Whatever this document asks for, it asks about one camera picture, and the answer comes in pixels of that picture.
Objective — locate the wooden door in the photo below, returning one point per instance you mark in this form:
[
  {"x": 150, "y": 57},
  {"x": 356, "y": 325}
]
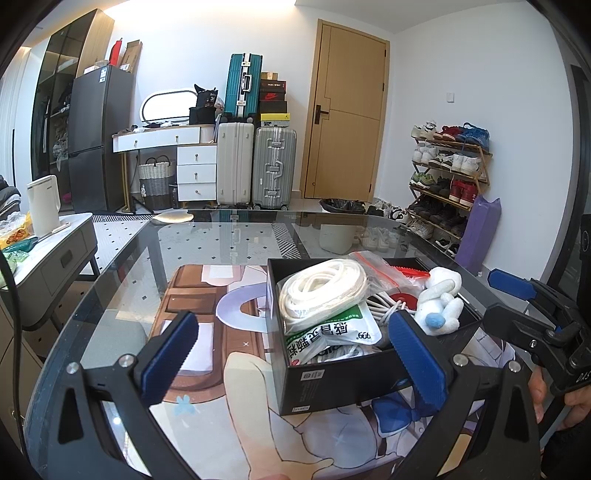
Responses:
[{"x": 346, "y": 129}]

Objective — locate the small brown shoe box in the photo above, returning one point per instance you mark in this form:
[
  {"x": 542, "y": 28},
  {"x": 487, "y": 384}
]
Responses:
[{"x": 269, "y": 76}]

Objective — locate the wooden shoe rack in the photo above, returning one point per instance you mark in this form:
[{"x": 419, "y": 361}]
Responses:
[{"x": 482, "y": 152}]

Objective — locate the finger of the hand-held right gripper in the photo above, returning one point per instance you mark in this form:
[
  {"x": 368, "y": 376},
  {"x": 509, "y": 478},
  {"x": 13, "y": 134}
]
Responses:
[
  {"x": 512, "y": 325},
  {"x": 508, "y": 282}
]

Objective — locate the person's right hand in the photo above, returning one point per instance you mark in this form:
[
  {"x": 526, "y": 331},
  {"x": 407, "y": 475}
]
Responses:
[{"x": 579, "y": 406}]

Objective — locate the pile of black white sneakers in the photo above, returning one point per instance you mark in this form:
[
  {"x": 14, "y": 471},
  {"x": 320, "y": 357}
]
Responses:
[{"x": 388, "y": 210}]

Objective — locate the woven laundry basket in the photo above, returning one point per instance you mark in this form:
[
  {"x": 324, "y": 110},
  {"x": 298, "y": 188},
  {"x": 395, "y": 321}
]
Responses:
[{"x": 157, "y": 182}]

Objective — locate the teal suitcase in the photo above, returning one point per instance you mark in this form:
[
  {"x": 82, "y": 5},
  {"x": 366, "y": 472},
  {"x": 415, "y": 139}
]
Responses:
[{"x": 242, "y": 87}]

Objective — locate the printed cartoon table mat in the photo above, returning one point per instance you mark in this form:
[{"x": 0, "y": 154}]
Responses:
[{"x": 194, "y": 286}]

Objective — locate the white plush toy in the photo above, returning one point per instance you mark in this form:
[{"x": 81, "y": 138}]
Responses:
[{"x": 438, "y": 300}]

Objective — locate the red flat box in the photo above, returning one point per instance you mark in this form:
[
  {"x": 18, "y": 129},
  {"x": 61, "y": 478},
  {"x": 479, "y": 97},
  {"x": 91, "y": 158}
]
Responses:
[{"x": 116, "y": 53}]

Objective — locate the zip bag of white laces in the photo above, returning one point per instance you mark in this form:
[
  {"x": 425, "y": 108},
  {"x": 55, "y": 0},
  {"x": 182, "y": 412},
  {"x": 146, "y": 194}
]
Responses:
[{"x": 318, "y": 290}]

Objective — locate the green snack wrapper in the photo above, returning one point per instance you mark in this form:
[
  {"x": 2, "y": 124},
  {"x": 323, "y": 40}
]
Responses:
[{"x": 21, "y": 247}]

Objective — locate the dark glass door cabinet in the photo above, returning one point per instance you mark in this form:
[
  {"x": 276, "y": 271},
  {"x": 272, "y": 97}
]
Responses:
[{"x": 53, "y": 92}]

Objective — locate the purple shopping bag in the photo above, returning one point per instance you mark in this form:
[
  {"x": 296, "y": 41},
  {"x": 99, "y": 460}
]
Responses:
[{"x": 480, "y": 235}]

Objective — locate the grey side table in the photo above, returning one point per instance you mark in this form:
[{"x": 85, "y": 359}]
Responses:
[{"x": 60, "y": 267}]

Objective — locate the black red print shoe box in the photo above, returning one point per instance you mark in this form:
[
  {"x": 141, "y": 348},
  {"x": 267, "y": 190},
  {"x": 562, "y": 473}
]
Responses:
[{"x": 273, "y": 96}]

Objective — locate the trash bin with black liner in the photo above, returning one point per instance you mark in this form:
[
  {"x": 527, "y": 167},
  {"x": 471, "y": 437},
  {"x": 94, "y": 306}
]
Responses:
[{"x": 341, "y": 205}]

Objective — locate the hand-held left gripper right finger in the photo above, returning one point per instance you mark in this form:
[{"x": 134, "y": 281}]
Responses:
[{"x": 418, "y": 364}]

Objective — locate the shoe rack with shoes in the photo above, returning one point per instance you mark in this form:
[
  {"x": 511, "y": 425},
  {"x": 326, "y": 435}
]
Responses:
[{"x": 461, "y": 161}]

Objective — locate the brown cardboard box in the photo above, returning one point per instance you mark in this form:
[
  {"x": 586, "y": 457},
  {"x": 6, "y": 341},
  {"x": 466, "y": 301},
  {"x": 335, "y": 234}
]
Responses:
[{"x": 131, "y": 56}]

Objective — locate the grey striped cloth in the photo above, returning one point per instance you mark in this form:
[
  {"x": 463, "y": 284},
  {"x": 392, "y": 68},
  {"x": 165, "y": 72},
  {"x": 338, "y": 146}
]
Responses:
[{"x": 8, "y": 198}]

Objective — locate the black refrigerator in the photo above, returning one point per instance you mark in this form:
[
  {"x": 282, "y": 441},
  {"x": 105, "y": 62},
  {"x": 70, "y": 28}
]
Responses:
[{"x": 97, "y": 129}]

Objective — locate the white electric kettle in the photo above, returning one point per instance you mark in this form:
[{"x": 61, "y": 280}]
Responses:
[{"x": 44, "y": 207}]

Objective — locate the white suitcase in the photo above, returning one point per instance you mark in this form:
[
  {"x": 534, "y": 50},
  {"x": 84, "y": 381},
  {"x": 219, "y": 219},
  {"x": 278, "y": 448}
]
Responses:
[{"x": 235, "y": 161}]

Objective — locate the dark water bottle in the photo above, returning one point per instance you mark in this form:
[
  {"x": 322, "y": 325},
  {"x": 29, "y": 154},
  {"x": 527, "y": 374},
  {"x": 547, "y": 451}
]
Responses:
[{"x": 173, "y": 197}]

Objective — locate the black framed glass door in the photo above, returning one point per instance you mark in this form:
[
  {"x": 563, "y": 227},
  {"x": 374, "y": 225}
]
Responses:
[{"x": 572, "y": 184}]

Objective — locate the person's left hand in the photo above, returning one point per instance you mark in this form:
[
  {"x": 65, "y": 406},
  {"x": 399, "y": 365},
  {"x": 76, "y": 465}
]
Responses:
[{"x": 265, "y": 477}]

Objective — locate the black bag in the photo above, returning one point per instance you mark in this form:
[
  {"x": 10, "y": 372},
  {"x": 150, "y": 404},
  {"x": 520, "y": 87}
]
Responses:
[{"x": 202, "y": 108}]

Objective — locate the oval white framed mirror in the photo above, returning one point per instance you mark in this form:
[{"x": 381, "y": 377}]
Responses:
[{"x": 166, "y": 107}]

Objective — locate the round beige stool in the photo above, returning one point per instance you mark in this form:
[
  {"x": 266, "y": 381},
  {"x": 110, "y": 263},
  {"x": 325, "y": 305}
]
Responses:
[{"x": 173, "y": 216}]

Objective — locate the silver suitcase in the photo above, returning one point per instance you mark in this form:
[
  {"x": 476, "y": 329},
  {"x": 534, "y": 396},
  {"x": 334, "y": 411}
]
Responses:
[{"x": 274, "y": 166}]

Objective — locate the yellow snack bag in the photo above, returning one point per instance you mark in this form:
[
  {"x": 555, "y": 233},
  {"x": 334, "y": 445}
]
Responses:
[{"x": 16, "y": 233}]

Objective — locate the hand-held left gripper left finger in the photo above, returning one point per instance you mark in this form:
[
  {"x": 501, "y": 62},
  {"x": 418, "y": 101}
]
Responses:
[{"x": 171, "y": 360}]

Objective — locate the black cardboard box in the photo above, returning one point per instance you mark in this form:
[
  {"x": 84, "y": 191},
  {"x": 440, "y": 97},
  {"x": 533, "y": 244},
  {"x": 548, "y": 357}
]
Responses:
[{"x": 332, "y": 383}]

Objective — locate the white vanity desk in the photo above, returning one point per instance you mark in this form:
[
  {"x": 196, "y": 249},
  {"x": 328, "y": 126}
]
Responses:
[{"x": 196, "y": 159}]

